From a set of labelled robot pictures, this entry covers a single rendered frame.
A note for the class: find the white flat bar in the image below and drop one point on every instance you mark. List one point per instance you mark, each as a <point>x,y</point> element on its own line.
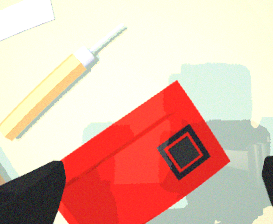
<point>23,16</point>

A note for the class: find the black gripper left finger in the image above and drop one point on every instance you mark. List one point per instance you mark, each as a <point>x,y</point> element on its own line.
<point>33,198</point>

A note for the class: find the red rectangular block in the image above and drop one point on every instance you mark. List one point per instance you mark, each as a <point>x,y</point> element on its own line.
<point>142,164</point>

